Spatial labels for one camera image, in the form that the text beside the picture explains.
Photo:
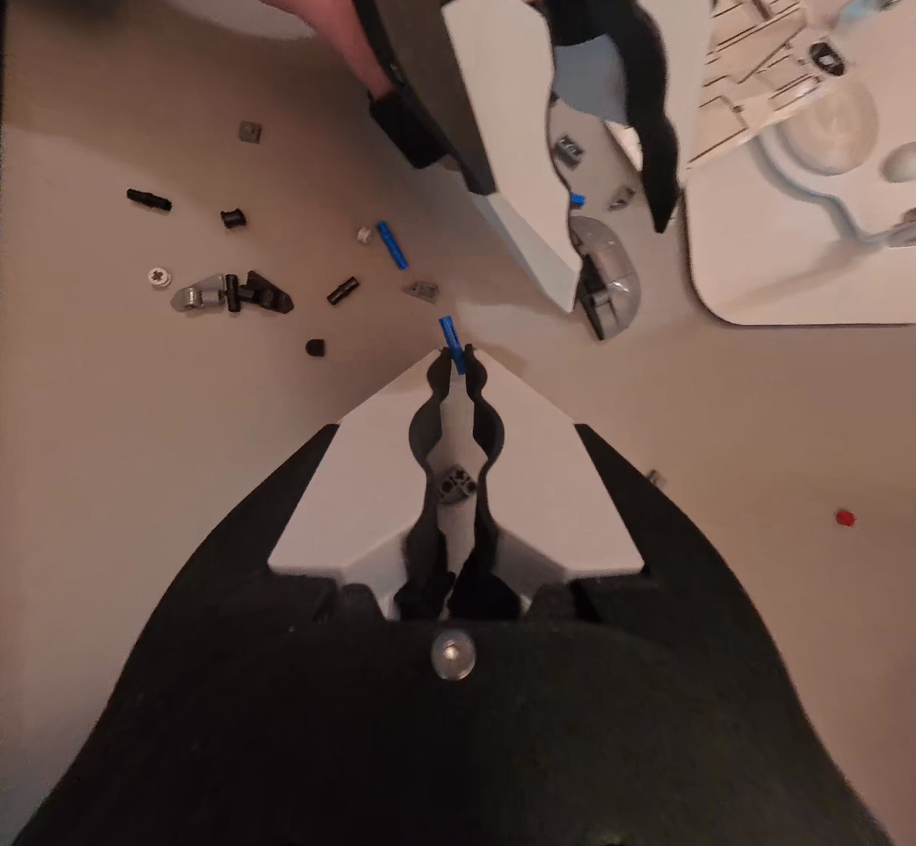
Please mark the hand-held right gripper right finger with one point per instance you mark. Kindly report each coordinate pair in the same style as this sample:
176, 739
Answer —
565, 502

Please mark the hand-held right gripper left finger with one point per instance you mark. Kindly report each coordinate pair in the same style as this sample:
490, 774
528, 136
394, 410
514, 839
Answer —
343, 502

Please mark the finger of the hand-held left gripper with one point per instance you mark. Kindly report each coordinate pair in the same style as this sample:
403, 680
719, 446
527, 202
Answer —
683, 1
501, 87

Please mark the dark grey domed lego assembly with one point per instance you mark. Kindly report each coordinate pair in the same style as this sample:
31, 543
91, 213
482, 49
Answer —
615, 273

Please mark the small grey lego plate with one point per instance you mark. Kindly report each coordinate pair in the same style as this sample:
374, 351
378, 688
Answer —
570, 152

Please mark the dark grey lego beam block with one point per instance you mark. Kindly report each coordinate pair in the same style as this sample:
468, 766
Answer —
454, 484

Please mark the small black lego piece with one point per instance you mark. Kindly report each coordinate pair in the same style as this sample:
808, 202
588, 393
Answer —
315, 348

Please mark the small grey square lego piece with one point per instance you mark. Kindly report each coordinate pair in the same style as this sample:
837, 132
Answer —
250, 132

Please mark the black lego pin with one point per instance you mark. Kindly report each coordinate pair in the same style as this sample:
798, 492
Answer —
343, 290
149, 199

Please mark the black and grey lego linkage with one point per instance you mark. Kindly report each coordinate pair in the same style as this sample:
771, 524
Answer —
265, 295

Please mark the small black lego bush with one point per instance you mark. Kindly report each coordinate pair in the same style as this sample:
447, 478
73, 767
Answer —
233, 218

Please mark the small red round lego piece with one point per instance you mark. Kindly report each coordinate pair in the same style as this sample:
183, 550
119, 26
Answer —
845, 518

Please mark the white round lego bush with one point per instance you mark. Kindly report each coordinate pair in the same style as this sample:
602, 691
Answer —
159, 277

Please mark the sticker sheet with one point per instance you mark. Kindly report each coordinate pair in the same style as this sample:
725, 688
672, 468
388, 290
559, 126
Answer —
758, 37

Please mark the white round mount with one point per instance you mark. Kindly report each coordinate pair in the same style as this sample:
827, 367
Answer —
830, 137

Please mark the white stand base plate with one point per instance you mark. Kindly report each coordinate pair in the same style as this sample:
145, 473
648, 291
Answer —
787, 252

